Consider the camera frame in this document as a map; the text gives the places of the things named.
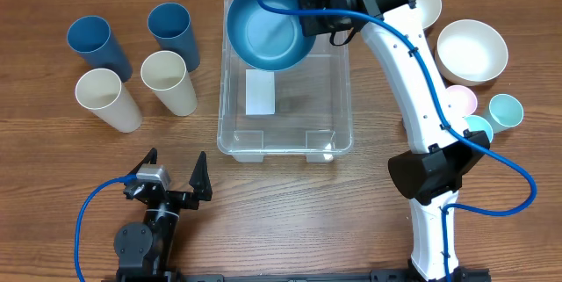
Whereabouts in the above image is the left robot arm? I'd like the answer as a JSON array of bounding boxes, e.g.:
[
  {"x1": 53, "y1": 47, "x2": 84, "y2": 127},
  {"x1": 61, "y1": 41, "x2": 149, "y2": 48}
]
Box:
[{"x1": 114, "y1": 148, "x2": 213, "y2": 281}]

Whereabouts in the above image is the right blue cable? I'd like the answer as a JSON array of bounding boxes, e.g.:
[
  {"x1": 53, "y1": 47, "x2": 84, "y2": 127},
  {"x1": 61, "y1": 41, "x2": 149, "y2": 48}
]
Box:
[{"x1": 256, "y1": 0, "x2": 538, "y2": 282}]

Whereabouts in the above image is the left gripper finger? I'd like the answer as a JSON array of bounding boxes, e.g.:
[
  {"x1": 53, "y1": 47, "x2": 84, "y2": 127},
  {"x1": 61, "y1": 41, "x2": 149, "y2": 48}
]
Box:
[
  {"x1": 129, "y1": 148, "x2": 157, "y2": 175},
  {"x1": 189, "y1": 151, "x2": 213, "y2": 201}
]

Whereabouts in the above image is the teal small cup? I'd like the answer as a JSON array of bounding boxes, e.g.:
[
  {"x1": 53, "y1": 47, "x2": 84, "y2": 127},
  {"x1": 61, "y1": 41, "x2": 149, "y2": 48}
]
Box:
[{"x1": 482, "y1": 94, "x2": 524, "y2": 134}]

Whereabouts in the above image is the pink small cup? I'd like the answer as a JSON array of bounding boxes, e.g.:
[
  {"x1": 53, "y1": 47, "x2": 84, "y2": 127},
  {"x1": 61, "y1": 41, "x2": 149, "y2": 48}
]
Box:
[{"x1": 446, "y1": 85, "x2": 478, "y2": 117}]

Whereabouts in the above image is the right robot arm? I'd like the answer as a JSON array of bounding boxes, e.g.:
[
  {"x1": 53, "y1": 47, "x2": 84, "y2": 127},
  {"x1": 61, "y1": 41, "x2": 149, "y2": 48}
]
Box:
[{"x1": 299, "y1": 0, "x2": 491, "y2": 281}]

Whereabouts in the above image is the dark blue tall cup right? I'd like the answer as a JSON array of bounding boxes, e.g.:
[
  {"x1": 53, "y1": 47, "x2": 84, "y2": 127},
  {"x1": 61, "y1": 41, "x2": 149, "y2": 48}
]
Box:
[{"x1": 148, "y1": 3, "x2": 200, "y2": 72}]

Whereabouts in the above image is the dark blue bowl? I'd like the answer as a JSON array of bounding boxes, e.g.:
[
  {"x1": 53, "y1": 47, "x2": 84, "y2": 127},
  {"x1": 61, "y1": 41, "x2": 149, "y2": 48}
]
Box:
[{"x1": 227, "y1": 0, "x2": 315, "y2": 71}]

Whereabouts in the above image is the cream bowl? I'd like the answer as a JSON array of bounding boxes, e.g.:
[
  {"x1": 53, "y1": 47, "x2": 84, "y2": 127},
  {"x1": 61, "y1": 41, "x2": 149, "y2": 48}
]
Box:
[
  {"x1": 435, "y1": 19, "x2": 509, "y2": 86},
  {"x1": 416, "y1": 0, "x2": 443, "y2": 30}
]

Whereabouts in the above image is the light blue small cup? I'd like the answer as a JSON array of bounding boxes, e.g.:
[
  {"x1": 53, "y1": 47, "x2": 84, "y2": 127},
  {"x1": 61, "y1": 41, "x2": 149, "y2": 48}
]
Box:
[{"x1": 464, "y1": 115, "x2": 494, "y2": 142}]

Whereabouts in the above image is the clear plastic storage container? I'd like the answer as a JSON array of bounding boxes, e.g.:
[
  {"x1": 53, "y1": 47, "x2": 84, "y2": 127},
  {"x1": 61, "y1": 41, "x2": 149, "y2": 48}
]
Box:
[{"x1": 216, "y1": 0, "x2": 355, "y2": 163}]

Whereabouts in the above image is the dark blue tall cup left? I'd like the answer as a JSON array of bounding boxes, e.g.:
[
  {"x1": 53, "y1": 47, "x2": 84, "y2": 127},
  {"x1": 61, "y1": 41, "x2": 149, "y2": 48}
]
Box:
[{"x1": 67, "y1": 16, "x2": 133, "y2": 83}]

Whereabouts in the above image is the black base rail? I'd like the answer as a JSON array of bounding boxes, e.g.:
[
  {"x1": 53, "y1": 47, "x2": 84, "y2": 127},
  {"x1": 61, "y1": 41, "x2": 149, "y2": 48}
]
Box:
[{"x1": 101, "y1": 267, "x2": 492, "y2": 282}]

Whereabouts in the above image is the white label in container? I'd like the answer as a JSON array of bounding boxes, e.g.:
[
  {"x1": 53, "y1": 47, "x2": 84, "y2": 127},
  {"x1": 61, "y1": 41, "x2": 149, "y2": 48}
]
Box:
[{"x1": 245, "y1": 69, "x2": 276, "y2": 116}]

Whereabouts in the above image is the cream tall cup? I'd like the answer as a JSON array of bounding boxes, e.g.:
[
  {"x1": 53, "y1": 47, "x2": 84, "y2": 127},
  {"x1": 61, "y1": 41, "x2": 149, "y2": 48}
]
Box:
[
  {"x1": 75, "y1": 69, "x2": 143, "y2": 133},
  {"x1": 140, "y1": 50, "x2": 198, "y2": 116}
]

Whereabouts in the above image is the dark blue tall cup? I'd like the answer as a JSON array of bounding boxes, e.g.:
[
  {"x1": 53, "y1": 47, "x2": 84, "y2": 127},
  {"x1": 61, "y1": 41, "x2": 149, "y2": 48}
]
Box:
[
  {"x1": 148, "y1": 3, "x2": 200, "y2": 72},
  {"x1": 67, "y1": 16, "x2": 133, "y2": 83}
]

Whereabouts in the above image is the blue cable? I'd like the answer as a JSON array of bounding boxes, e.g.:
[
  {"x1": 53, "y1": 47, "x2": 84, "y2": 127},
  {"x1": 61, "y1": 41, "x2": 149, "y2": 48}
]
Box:
[
  {"x1": 256, "y1": 0, "x2": 538, "y2": 282},
  {"x1": 73, "y1": 174, "x2": 138, "y2": 282}
]

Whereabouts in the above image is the left blue cable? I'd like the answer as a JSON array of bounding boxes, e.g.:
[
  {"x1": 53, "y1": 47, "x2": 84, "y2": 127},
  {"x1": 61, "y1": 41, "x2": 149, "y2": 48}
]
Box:
[{"x1": 73, "y1": 174, "x2": 138, "y2": 282}]

